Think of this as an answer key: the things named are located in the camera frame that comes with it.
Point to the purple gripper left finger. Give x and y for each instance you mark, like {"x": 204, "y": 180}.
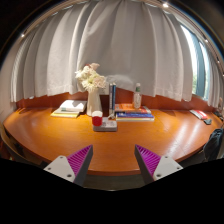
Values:
{"x": 73, "y": 167}

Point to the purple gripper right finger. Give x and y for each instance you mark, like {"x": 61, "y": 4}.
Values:
{"x": 154, "y": 167}

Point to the yellow-green flat book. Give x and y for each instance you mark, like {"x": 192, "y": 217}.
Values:
{"x": 64, "y": 114}

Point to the blue flat book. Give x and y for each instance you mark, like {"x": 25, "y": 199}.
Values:
{"x": 134, "y": 117}

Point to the dark chair back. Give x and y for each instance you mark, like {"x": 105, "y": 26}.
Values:
{"x": 213, "y": 145}

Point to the white open book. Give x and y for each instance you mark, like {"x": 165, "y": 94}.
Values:
{"x": 73, "y": 105}

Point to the white ceramic vase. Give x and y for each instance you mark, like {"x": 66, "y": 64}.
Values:
{"x": 94, "y": 102}

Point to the orange flat book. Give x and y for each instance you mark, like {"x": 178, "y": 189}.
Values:
{"x": 129, "y": 108}

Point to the clear plastic water bottle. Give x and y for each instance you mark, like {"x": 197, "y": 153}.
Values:
{"x": 137, "y": 96}

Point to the red and white booklet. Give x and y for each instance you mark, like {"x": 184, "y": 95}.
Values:
{"x": 199, "y": 114}

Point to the small black device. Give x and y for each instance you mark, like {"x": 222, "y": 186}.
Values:
{"x": 208, "y": 121}

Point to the upright blue book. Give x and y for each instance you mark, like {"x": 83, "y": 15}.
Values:
{"x": 113, "y": 97}

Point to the upright grey book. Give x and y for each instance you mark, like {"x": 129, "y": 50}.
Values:
{"x": 110, "y": 98}

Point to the white flower bouquet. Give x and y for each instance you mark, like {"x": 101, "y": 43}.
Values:
{"x": 89, "y": 78}

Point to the white curtain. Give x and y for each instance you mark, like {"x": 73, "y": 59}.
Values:
{"x": 133, "y": 42}

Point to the window with frame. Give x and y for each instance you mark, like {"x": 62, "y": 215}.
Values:
{"x": 200, "y": 64}

